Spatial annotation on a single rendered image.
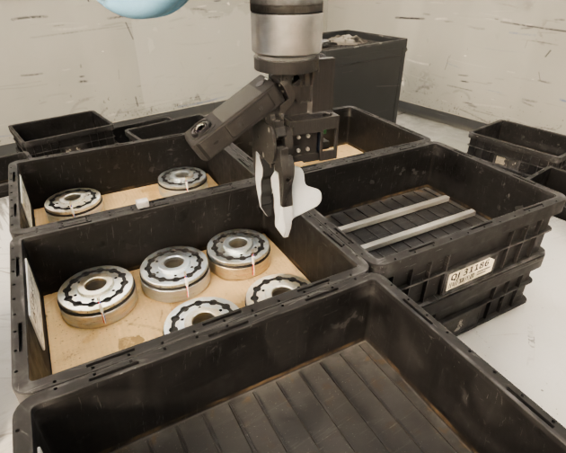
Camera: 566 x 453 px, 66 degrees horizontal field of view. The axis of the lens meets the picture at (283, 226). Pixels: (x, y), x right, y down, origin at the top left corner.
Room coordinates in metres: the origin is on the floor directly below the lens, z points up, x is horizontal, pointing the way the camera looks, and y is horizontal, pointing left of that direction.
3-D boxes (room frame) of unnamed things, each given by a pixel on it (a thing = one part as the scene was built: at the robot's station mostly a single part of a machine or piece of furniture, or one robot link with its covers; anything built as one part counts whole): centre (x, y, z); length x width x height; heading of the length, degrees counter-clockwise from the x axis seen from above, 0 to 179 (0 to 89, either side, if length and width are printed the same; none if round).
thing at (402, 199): (0.66, -0.22, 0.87); 0.40 x 0.30 x 0.11; 118
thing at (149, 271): (0.54, 0.17, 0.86); 0.10 x 0.10 x 0.01
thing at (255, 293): (0.47, 0.00, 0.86); 0.10 x 0.10 x 0.01
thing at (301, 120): (0.50, -0.01, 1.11); 0.09 x 0.08 x 0.12; 113
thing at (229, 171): (0.74, 0.27, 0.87); 0.40 x 0.30 x 0.11; 118
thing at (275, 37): (0.50, 0.00, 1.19); 0.08 x 0.08 x 0.05
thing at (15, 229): (0.74, 0.27, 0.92); 0.40 x 0.30 x 0.02; 118
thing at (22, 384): (0.47, 0.13, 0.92); 0.40 x 0.30 x 0.02; 118
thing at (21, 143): (2.00, 1.04, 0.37); 0.40 x 0.30 x 0.45; 129
